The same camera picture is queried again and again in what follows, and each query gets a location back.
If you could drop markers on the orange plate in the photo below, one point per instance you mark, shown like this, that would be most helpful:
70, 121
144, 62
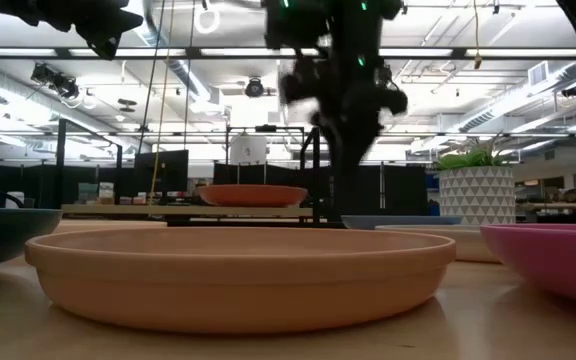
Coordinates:
253, 196

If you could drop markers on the round black ceiling fixture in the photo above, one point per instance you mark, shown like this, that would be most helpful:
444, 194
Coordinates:
254, 87

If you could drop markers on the black ceiling spotlight cluster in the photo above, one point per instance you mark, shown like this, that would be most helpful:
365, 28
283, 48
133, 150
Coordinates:
58, 82

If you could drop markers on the black computer monitor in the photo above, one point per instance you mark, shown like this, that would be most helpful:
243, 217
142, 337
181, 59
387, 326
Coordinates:
168, 170

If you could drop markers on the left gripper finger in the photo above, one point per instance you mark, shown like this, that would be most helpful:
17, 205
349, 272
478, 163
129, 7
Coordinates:
110, 32

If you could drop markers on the white cylindrical tank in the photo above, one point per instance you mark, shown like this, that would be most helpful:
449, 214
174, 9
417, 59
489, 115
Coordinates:
248, 150

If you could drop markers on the cream plate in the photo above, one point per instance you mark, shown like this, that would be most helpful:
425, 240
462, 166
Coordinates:
448, 246

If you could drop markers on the dark teal bowl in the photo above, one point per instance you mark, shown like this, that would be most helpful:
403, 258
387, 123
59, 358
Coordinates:
3, 237

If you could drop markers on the white ceiling air vent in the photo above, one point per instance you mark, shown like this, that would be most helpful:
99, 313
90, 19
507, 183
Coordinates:
538, 74

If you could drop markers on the black dish rack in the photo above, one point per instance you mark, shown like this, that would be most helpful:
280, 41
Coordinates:
193, 210

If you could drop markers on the black dome on duct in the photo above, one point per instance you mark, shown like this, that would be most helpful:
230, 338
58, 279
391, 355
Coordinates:
573, 90

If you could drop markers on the light blue plate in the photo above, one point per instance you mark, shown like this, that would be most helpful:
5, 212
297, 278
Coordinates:
393, 221

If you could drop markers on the succulent in white patterned pot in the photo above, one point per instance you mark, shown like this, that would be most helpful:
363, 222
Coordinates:
475, 195

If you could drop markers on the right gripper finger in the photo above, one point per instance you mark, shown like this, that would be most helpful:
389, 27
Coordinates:
335, 170
354, 165

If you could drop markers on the peach plate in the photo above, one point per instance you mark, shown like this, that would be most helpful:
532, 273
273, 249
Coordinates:
243, 280
108, 226

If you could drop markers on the pink plate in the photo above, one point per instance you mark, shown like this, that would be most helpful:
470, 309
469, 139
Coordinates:
553, 260

